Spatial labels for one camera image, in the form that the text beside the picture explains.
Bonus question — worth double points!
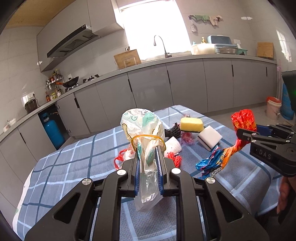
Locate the red mesh net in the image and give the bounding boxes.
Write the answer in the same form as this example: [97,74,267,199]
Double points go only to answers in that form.
[165,152,182,168]

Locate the red plastic bag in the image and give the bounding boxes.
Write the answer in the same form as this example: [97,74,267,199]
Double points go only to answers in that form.
[113,147,135,170]

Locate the white green printed plastic bag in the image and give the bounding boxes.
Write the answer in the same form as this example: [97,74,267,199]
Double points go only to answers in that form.
[120,108,166,212]

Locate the grey lower kitchen cabinets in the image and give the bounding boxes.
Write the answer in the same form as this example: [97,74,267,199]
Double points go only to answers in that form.
[1,54,277,207]

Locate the person's right hand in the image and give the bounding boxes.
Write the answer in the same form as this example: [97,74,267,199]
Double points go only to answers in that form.
[276,177,291,214]

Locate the blue gas cylinder right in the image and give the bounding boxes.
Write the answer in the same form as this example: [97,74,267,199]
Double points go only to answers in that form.
[280,84,295,121]

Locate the pink bucket red bag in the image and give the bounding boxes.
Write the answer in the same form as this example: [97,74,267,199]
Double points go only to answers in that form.
[266,96,282,121]

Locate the white grey melamine sponge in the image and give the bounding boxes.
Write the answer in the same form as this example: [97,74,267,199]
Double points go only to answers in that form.
[197,126,222,151]

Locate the blue plaid tablecloth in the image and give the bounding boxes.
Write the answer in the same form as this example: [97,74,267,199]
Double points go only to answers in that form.
[12,104,284,241]

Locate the yellow green sponge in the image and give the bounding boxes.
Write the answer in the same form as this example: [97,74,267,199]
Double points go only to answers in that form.
[180,117,204,133]

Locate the pink clear plastic wrapper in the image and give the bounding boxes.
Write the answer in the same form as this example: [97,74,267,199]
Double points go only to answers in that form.
[181,115,194,145]

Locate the white foam net sleeve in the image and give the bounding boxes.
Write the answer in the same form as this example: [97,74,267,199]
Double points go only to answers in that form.
[164,137,182,157]

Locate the black mesh net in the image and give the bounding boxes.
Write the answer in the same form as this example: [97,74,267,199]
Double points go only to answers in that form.
[165,123,181,138]

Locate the wooden cutting board right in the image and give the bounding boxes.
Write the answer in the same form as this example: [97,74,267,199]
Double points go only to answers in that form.
[256,42,274,59]

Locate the green basin on counter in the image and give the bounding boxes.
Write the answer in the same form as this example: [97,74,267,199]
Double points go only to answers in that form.
[237,48,247,55]

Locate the blue gas cylinder under counter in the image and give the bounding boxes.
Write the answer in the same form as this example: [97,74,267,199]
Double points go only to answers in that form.
[42,113,65,149]

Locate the blue dish rack box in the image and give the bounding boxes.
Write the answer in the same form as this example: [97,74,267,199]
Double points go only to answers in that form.
[207,35,238,55]

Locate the white plastic container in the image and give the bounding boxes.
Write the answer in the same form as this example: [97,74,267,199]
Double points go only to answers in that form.
[191,43,215,55]

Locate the chrome faucet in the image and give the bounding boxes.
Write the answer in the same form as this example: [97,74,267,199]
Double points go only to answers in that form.
[153,34,173,59]

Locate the beige hanging gloves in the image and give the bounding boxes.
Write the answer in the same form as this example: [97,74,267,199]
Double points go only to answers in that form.
[209,15,223,26]

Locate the hanging scrubber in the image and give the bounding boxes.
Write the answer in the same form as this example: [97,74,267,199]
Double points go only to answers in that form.
[190,23,198,33]

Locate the dark rice cooker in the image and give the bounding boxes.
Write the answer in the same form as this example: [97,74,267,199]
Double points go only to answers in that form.
[25,99,38,114]

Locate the green striped hanging cloth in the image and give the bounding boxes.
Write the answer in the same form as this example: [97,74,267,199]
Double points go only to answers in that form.
[188,15,210,23]

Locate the black wok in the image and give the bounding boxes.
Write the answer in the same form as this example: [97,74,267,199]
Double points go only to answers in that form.
[56,76,79,88]

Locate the gas stove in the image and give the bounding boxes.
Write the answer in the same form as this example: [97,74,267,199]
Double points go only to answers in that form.
[65,74,99,92]

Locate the spice rack with bottles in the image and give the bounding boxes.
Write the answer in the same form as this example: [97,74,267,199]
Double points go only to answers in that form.
[46,69,64,102]

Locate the wooden cutting board by sink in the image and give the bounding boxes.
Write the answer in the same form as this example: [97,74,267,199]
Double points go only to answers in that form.
[114,49,142,69]

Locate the black range hood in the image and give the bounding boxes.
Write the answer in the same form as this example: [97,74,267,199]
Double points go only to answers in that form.
[47,25,101,58]

